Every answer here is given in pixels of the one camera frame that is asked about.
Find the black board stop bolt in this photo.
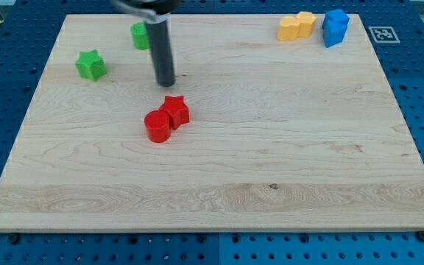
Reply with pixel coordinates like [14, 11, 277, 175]
[416, 230, 424, 242]
[7, 233, 20, 245]

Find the yellow heart block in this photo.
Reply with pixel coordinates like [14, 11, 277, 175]
[277, 15, 300, 41]

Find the blue cube block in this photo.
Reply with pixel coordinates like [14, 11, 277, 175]
[322, 9, 350, 29]

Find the blue pentagon block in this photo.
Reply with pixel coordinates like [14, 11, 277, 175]
[322, 20, 347, 48]

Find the black board stop bolt right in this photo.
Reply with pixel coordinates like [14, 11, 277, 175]
[416, 230, 424, 242]

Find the red circle block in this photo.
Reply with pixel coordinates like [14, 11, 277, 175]
[144, 110, 171, 143]

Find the black board stop bolt left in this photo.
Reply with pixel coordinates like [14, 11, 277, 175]
[7, 233, 20, 245]

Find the red star block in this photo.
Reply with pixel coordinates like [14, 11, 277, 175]
[159, 95, 190, 130]

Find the green star block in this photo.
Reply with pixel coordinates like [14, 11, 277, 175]
[75, 49, 107, 82]

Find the white fiducial marker tag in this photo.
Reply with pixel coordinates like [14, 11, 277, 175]
[369, 26, 400, 43]

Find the metal clamp robot arm end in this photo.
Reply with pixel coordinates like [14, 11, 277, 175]
[110, 0, 181, 24]

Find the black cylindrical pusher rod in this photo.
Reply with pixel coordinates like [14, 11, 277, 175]
[144, 15, 175, 87]

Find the green circle block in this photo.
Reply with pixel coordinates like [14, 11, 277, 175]
[130, 22, 149, 50]

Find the wooden board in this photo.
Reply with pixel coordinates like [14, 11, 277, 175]
[0, 14, 424, 233]

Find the yellow hexagon block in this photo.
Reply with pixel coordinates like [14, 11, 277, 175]
[296, 11, 317, 38]

